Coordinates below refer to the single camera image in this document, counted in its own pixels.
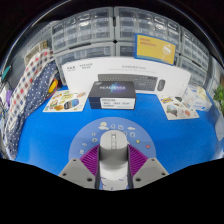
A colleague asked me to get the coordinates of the beige perforated storage basket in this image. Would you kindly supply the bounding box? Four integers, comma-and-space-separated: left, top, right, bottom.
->
23, 40, 49, 66

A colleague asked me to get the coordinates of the colourful sticker sheet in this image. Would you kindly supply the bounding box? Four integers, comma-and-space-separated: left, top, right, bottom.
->
42, 89, 89, 113
156, 95, 200, 121

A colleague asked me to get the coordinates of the purple object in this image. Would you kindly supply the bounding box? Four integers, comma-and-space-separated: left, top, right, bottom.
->
4, 89, 14, 108

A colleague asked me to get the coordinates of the small yellow object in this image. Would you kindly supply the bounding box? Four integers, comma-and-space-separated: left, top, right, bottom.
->
47, 78, 59, 95

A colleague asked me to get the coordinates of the white keyboard packaging box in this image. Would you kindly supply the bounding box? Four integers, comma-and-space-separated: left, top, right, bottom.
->
61, 56, 192, 98

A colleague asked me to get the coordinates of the small black product box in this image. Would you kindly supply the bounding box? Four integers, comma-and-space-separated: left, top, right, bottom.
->
88, 80, 138, 110

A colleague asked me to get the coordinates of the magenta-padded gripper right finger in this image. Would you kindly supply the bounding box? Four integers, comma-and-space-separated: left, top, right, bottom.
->
127, 144, 170, 190

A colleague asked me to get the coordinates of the yellow and blue box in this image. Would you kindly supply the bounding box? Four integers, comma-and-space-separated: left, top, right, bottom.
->
133, 33, 178, 66

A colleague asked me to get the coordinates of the grey plastic drawer cabinet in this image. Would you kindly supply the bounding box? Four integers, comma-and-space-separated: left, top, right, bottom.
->
179, 28, 211, 73
115, 41, 136, 58
113, 5, 182, 51
54, 42, 117, 86
174, 54, 209, 88
51, 7, 115, 54

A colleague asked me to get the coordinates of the teal object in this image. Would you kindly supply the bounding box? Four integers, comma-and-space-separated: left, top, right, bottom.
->
1, 64, 12, 83

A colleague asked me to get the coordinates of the red blue checkered cloth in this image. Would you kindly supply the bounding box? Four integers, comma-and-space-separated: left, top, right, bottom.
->
4, 48, 56, 134

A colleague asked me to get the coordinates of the clear plastic bag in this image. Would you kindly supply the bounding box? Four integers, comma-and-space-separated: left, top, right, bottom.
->
182, 83, 213, 112

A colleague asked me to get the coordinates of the green potted plant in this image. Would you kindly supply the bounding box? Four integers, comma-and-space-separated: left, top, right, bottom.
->
213, 84, 224, 116

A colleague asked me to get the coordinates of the round blue printed mouse pad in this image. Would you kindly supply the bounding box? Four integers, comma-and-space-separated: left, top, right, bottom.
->
68, 116, 157, 191

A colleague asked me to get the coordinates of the grey white computer mouse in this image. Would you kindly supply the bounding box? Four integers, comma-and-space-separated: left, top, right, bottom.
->
98, 130, 129, 183

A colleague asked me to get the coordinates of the navy polka dot cloth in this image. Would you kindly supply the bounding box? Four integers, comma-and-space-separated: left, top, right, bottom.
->
6, 61, 58, 160

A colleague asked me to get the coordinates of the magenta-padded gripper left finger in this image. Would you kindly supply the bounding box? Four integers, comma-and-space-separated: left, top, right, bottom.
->
58, 144, 101, 190

